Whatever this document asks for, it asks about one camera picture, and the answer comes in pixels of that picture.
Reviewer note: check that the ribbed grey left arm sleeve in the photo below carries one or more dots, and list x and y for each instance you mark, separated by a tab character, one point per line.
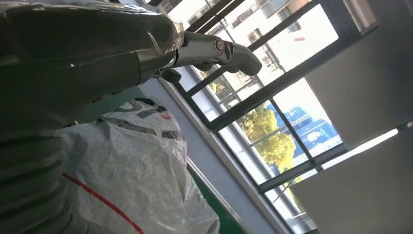
29	184

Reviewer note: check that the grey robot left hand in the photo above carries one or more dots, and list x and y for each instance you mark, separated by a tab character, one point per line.
74	55

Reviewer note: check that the grey window sill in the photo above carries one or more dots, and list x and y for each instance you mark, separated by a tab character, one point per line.
213	151

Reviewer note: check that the black window frame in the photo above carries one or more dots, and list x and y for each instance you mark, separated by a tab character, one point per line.
290	77

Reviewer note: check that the white building outside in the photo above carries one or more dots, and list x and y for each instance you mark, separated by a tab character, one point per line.
290	32

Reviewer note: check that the white woven sack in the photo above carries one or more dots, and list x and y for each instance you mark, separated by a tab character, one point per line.
135	168

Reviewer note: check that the blue roof building outside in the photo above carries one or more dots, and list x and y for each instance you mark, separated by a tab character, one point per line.
309	129

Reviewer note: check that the yellow-green tree outside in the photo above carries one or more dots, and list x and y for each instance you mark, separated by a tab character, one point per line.
271	139

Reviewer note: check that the grey roller blind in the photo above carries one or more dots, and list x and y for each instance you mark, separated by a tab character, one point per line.
364	80
361	197

